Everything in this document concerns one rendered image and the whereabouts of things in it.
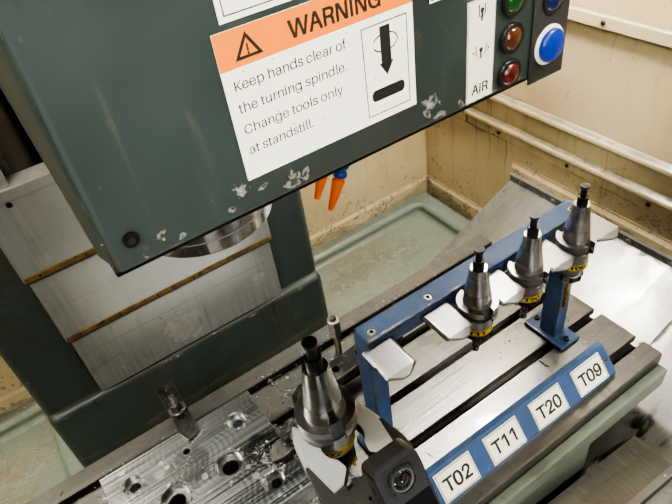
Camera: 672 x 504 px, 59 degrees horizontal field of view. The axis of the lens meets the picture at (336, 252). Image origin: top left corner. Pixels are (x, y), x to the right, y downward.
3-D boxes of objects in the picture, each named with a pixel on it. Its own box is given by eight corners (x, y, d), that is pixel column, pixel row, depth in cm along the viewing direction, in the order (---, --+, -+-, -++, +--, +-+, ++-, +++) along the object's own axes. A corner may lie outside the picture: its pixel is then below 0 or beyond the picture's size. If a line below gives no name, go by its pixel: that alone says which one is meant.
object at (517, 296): (532, 294, 92) (532, 291, 91) (507, 311, 90) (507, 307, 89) (498, 271, 96) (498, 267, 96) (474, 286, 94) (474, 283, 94)
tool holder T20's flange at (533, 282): (524, 259, 99) (525, 248, 97) (555, 277, 95) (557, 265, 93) (499, 279, 96) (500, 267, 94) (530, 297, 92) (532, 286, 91)
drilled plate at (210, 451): (316, 496, 100) (312, 481, 96) (155, 611, 89) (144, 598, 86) (253, 405, 115) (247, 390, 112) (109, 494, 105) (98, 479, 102)
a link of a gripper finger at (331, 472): (281, 470, 65) (344, 523, 60) (271, 440, 61) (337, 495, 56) (301, 449, 67) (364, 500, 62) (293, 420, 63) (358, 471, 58)
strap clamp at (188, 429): (214, 459, 112) (192, 413, 102) (198, 469, 111) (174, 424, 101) (187, 412, 121) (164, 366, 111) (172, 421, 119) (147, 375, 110)
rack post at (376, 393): (412, 461, 107) (404, 355, 87) (389, 479, 105) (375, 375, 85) (379, 423, 113) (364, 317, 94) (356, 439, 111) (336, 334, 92)
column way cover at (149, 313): (289, 293, 143) (240, 96, 109) (99, 399, 126) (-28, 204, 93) (279, 283, 146) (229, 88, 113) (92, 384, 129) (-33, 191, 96)
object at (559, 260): (580, 262, 96) (581, 258, 95) (557, 277, 94) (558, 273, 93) (546, 241, 100) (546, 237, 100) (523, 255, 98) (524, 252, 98)
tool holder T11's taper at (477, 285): (481, 285, 92) (483, 252, 88) (498, 303, 89) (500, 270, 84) (456, 295, 91) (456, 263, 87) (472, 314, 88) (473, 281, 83)
